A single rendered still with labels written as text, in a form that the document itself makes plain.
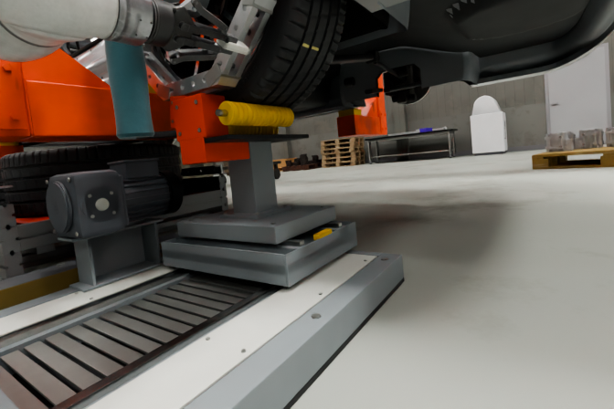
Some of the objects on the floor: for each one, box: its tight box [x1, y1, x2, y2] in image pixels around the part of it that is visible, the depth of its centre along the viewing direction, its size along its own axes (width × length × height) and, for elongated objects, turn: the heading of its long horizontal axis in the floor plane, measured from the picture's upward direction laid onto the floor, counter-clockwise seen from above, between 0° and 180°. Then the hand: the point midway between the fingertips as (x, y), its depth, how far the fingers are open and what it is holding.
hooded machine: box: [471, 96, 508, 156], centre depth 805 cm, size 71×63×139 cm
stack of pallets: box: [321, 137, 365, 168], centre depth 1016 cm, size 115×79×82 cm
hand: (233, 45), depth 71 cm, fingers closed
